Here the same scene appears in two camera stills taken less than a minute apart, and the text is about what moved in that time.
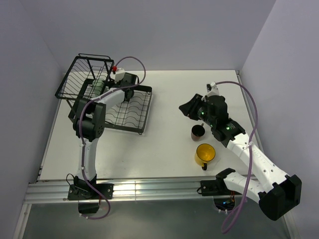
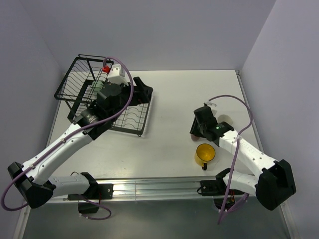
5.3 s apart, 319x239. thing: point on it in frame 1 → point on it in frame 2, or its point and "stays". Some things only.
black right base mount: x=217 y=187 stays
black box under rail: x=88 y=207 stays
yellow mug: x=205 y=153 stays
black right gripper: x=189 y=109 → x=194 y=130
